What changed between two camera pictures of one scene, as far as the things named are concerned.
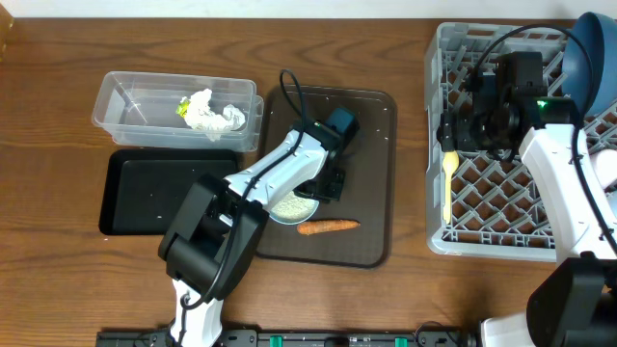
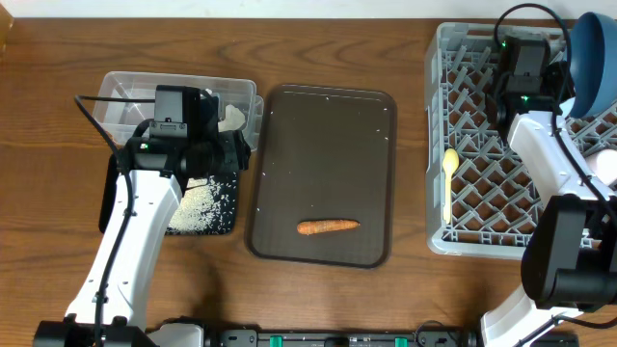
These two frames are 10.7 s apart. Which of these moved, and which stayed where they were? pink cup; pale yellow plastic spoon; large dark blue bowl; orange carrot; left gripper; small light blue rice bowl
Moved: small light blue rice bowl; left gripper
Stayed: large dark blue bowl; pink cup; pale yellow plastic spoon; orange carrot
